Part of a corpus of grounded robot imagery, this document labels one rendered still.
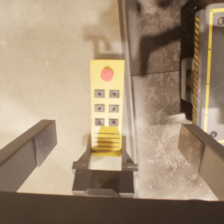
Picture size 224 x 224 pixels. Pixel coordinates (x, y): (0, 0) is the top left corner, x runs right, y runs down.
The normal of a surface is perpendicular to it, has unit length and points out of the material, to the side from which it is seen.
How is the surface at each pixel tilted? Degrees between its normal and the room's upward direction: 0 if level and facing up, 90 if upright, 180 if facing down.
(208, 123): 0
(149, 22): 0
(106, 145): 0
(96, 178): 60
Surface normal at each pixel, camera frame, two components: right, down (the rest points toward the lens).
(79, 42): -0.04, 0.28
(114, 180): 0.00, -0.69
